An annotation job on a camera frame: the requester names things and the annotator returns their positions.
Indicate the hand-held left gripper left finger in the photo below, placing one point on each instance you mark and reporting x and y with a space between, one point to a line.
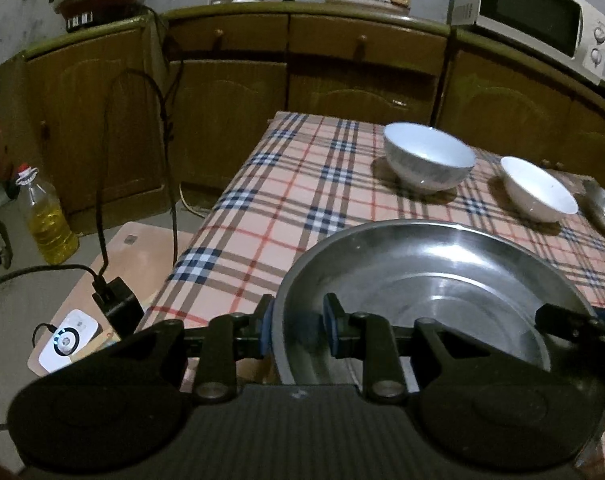
267 330

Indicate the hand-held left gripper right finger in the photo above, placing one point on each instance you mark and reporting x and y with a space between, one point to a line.
331 327

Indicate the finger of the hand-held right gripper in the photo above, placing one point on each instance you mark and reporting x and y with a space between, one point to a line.
567 322

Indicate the large stainless steel basin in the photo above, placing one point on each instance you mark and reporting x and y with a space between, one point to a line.
432 280

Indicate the plain white bowl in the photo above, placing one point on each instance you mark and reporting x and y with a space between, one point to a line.
537 190

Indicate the bluish white bowl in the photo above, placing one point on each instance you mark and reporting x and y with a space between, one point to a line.
427 150

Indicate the plaid tablecloth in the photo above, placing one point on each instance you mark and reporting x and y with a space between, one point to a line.
292 200

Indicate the black power adapter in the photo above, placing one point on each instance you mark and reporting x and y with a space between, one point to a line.
120 305

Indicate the wooden stool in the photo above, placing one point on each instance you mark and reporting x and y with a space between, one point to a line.
132 255

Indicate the wooden kitchen cabinet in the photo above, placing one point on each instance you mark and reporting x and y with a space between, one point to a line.
232 100

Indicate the cooking oil bottle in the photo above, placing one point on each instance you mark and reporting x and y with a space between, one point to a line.
47 225

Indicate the white microwave oven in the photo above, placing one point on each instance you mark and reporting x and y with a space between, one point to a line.
532 15

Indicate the cooking stove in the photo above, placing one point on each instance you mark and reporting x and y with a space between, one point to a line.
80 21

